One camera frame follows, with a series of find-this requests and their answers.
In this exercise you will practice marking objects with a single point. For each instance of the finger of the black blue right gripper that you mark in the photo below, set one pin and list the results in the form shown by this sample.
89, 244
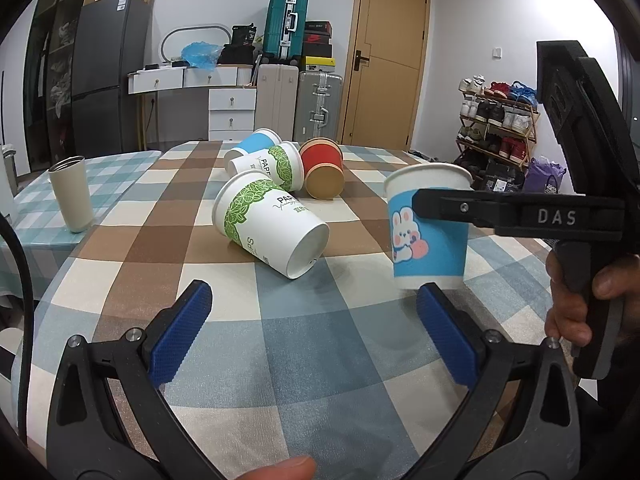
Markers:
554, 216

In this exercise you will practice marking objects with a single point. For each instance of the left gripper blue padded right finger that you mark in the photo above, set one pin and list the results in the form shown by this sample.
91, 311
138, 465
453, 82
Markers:
519, 418

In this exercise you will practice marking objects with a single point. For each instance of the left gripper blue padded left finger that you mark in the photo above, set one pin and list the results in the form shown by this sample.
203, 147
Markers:
108, 419

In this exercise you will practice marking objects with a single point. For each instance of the blue bunny paper cup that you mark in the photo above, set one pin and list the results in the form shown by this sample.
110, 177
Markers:
425, 250

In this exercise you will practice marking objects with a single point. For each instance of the red paper cup left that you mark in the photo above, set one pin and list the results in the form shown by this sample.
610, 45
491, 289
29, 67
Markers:
323, 168

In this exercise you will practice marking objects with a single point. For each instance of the white green paper cup far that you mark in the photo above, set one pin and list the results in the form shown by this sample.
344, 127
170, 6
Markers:
281, 162

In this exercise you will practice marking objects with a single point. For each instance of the white green paper cup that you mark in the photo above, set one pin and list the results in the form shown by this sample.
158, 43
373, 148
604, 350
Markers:
270, 223
281, 162

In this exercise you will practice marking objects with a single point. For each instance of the white green paper cup near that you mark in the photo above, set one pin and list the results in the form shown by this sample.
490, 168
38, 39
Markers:
270, 223

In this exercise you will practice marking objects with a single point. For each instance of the blue white paper cup far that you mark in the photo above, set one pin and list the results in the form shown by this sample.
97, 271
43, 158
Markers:
260, 139

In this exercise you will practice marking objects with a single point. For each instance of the right hand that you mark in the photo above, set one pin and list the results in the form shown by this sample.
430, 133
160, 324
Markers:
567, 317

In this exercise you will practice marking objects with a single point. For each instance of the left hand thumb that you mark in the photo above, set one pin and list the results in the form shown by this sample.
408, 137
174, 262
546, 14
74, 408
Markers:
295, 468

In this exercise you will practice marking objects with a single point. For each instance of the black printed bag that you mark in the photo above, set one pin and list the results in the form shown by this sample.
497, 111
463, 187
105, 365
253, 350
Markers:
499, 183

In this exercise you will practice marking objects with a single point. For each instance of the purple bag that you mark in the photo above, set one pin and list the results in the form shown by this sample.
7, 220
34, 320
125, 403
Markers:
543, 176

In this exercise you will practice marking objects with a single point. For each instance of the wooden shoe rack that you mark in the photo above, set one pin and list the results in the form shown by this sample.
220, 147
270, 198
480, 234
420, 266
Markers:
498, 123

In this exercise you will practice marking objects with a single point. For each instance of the checkered tablecloth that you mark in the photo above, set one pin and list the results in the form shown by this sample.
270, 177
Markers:
334, 364

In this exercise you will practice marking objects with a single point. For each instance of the wooden door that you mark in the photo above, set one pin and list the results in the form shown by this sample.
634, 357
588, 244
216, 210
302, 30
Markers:
384, 72

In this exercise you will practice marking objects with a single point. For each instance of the silver suitcase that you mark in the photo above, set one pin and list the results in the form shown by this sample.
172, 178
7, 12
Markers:
317, 106

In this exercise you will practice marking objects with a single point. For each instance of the beige steel tumbler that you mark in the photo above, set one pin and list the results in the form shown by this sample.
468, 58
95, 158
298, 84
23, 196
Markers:
70, 187

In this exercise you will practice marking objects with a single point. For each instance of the stacked shoe boxes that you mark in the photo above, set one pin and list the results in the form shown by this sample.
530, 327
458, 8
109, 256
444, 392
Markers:
318, 47

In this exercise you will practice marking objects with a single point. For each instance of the beige suitcase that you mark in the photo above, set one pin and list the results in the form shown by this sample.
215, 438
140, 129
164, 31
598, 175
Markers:
276, 99

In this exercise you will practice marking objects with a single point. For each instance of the teal suitcase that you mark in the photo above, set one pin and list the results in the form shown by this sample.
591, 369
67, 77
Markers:
284, 29

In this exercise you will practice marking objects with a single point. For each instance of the white drawer desk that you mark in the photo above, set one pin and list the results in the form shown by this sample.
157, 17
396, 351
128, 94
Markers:
183, 103

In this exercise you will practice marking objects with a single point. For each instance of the blue plastic bag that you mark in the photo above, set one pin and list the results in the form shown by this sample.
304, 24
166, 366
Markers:
201, 54

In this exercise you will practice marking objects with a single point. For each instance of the black refrigerator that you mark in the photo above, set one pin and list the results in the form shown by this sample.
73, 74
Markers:
109, 45

